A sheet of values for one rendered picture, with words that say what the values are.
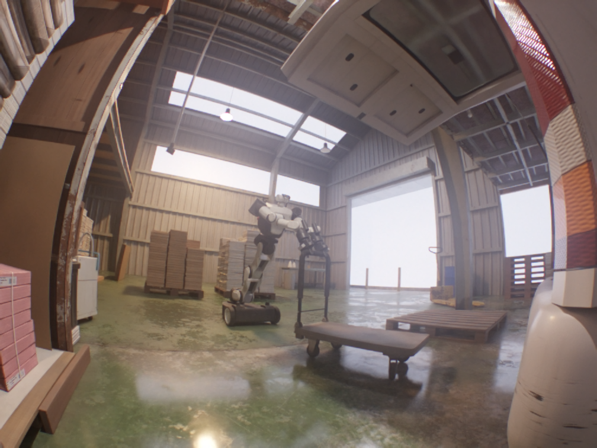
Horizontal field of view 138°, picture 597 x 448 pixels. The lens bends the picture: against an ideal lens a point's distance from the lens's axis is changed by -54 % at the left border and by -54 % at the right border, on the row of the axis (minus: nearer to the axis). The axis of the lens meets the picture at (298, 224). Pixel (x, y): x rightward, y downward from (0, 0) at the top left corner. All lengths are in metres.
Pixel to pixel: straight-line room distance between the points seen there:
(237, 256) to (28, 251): 4.28
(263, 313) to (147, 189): 7.42
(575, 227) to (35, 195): 1.62
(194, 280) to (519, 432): 4.60
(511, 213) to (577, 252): 8.75
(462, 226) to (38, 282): 4.72
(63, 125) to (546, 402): 1.84
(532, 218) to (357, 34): 8.20
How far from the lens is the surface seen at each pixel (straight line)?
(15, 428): 0.87
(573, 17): 0.51
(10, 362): 1.03
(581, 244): 0.36
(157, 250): 4.57
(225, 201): 9.57
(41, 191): 1.36
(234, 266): 5.03
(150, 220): 9.11
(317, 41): 1.44
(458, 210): 4.41
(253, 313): 2.61
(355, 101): 1.75
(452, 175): 4.61
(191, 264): 4.63
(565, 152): 0.40
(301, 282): 1.76
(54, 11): 0.75
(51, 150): 1.41
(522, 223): 8.99
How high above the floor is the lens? 0.59
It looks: 11 degrees up
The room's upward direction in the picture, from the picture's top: 3 degrees clockwise
